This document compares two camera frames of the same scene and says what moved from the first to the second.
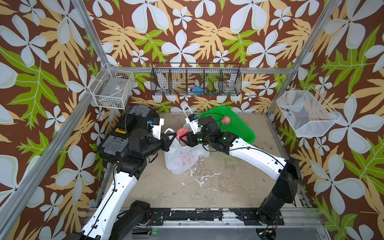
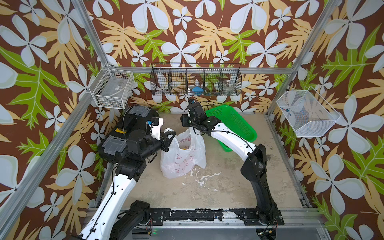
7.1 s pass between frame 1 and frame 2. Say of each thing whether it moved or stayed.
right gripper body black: moved
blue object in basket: stayed
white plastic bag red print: moved
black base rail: stayed
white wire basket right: stayed
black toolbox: stayed
